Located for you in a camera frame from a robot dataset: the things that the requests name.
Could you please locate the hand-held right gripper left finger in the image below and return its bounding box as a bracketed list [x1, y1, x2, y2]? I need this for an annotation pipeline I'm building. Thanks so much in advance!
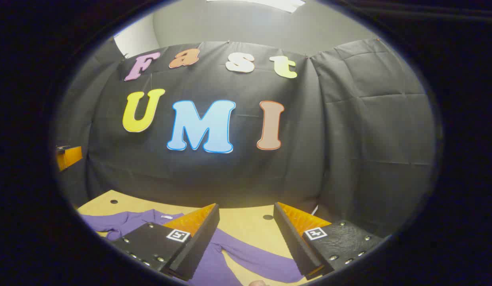
[110, 203, 221, 281]

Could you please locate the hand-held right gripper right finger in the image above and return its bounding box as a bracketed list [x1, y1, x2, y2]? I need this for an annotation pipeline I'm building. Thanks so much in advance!
[273, 202, 384, 280]

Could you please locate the purple shirt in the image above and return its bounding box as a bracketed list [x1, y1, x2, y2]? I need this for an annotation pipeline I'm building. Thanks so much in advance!
[80, 209, 304, 286]

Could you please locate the black backdrop cloth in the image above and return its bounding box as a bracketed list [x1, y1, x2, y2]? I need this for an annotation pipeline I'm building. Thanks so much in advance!
[55, 38, 437, 239]

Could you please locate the ceiling light panel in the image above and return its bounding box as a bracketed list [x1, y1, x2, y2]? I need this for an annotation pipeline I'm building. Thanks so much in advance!
[206, 0, 306, 13]

